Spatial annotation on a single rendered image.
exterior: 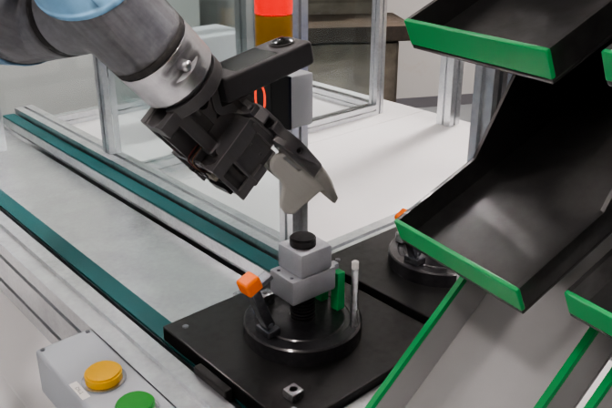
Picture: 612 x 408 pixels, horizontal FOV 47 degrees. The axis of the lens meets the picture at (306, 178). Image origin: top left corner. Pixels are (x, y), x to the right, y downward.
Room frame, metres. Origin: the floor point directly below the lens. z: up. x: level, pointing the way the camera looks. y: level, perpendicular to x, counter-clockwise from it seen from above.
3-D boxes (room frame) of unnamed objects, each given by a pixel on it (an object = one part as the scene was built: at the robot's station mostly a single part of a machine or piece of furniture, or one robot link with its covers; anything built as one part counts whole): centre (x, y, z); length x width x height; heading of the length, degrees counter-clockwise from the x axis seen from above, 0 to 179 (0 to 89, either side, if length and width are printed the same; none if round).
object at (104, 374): (0.64, 0.22, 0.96); 0.04 x 0.04 x 0.02
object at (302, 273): (0.73, 0.00, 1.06); 0.08 x 0.04 x 0.07; 129
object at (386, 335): (0.72, 0.00, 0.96); 0.24 x 0.24 x 0.02; 42
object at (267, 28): (0.94, 0.04, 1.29); 0.05 x 0.05 x 0.05
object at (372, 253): (0.89, -0.19, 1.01); 0.24 x 0.24 x 0.13; 42
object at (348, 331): (0.72, 0.00, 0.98); 0.14 x 0.14 x 0.02
